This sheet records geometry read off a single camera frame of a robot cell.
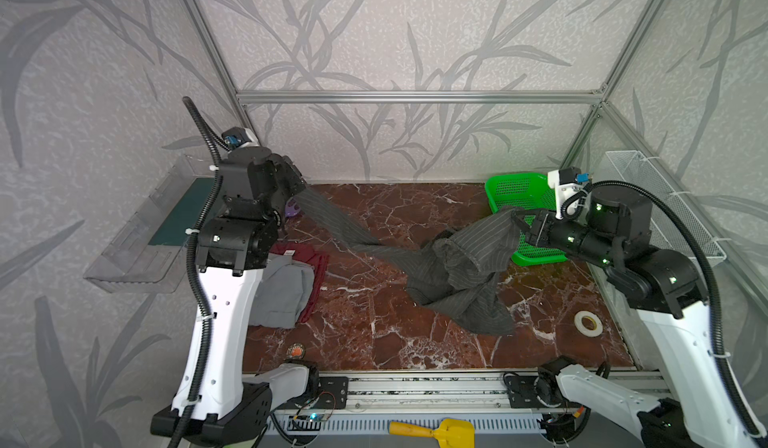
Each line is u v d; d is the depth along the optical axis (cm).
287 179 52
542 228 49
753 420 34
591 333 83
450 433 68
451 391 75
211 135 45
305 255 96
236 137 47
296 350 80
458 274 71
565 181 51
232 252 37
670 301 36
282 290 86
